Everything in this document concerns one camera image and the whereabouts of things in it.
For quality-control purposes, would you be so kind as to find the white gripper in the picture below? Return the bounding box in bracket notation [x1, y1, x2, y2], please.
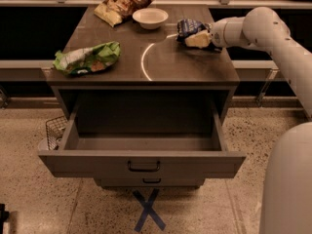
[185, 17, 250, 49]

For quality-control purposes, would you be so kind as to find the blue chip bag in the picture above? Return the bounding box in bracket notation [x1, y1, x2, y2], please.
[176, 19, 222, 52]

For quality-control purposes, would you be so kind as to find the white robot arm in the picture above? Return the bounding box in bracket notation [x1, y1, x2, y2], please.
[185, 7, 312, 234]

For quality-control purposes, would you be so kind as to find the white paper bowl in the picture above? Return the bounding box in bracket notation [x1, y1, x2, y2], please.
[133, 8, 169, 30]

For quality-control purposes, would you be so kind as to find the brown sea salt chip bag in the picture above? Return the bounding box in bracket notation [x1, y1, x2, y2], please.
[94, 0, 154, 27]

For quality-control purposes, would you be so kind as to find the green chip bag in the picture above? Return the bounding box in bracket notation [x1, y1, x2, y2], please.
[53, 41, 121, 76]

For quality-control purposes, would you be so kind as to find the grey drawer cabinet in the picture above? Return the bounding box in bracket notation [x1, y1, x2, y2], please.
[47, 6, 239, 187]

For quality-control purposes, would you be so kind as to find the open grey top drawer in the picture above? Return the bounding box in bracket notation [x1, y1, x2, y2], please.
[39, 91, 246, 183]

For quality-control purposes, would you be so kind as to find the blue tape cross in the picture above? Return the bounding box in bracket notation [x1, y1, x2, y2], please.
[133, 188, 166, 232]

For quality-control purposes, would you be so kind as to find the black top drawer handle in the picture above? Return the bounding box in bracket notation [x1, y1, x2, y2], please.
[128, 161, 160, 173]

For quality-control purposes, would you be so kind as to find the black drawer handle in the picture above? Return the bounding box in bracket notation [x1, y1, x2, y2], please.
[142, 178, 162, 184]
[128, 161, 160, 173]

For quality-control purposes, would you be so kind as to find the black lower drawer handle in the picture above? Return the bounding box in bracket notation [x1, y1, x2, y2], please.
[142, 178, 162, 184]

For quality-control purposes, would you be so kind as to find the wire mesh basket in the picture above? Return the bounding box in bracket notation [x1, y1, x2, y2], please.
[45, 116, 67, 150]

